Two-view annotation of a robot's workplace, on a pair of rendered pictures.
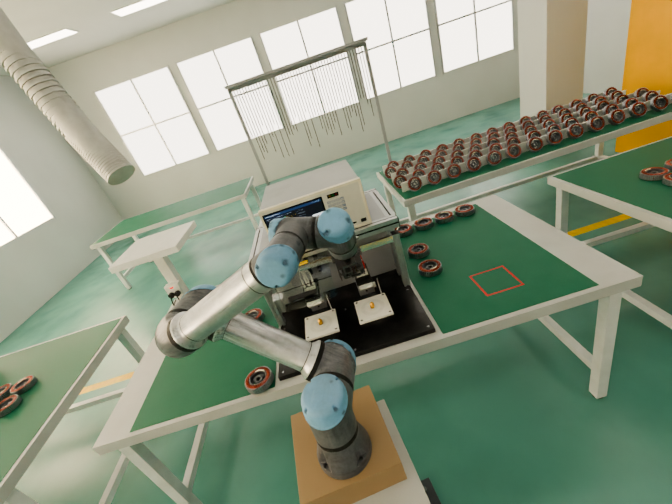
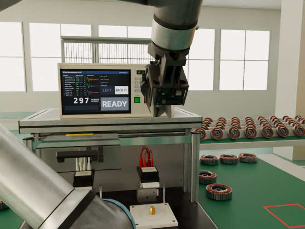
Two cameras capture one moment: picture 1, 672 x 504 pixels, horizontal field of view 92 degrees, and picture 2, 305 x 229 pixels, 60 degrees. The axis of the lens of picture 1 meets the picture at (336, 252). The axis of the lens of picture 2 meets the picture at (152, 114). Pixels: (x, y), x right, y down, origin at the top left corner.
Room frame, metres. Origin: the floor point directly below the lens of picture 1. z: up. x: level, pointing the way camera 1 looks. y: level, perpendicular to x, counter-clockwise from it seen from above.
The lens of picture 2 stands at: (0.27, 0.11, 1.25)
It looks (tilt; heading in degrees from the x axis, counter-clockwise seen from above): 7 degrees down; 348
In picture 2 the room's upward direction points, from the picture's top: straight up
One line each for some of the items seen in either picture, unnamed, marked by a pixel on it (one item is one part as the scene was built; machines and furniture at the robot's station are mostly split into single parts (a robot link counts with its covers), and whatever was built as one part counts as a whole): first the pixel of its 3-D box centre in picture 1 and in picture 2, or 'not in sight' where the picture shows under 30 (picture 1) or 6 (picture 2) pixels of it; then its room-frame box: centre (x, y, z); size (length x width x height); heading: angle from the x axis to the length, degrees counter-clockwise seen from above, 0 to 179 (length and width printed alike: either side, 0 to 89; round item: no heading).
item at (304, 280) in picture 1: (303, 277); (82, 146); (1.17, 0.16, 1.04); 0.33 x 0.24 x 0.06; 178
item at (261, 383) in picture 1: (259, 379); not in sight; (0.97, 0.46, 0.77); 0.11 x 0.11 x 0.04
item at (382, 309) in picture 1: (372, 308); (152, 215); (1.15, -0.07, 0.78); 0.15 x 0.15 x 0.01; 88
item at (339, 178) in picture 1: (313, 202); (116, 89); (1.48, 0.02, 1.22); 0.44 x 0.39 x 0.20; 88
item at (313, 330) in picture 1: (321, 324); not in sight; (1.16, 0.17, 0.78); 0.15 x 0.15 x 0.01; 88
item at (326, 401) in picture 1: (328, 407); not in sight; (0.57, 0.15, 0.99); 0.13 x 0.12 x 0.14; 165
